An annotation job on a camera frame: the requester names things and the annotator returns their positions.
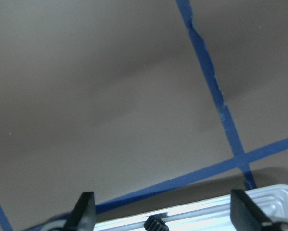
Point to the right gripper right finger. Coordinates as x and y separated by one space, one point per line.
245 215

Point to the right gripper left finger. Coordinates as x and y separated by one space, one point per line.
83 215

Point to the black bearing gear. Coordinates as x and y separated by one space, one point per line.
155 223

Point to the silver ribbed metal tray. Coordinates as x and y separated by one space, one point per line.
210 214

